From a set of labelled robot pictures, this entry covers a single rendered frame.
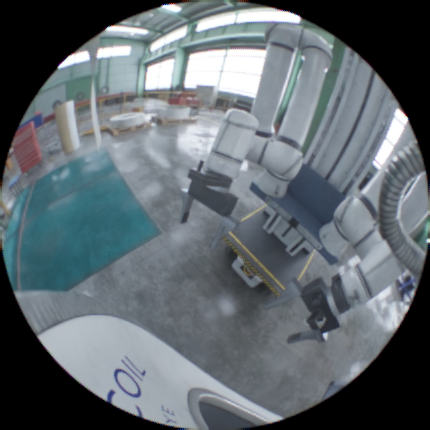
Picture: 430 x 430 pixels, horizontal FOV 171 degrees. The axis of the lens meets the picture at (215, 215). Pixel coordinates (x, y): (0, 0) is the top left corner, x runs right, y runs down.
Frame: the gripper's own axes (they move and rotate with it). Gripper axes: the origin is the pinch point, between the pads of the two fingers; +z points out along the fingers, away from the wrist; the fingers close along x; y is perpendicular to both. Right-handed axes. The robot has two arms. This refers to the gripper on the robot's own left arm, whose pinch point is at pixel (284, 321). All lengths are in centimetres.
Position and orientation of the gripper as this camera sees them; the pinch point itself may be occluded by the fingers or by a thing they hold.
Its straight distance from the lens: 42.0
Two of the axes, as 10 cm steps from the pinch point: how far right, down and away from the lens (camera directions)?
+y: -6.8, 0.0, -7.4
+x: 4.7, 7.7, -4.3
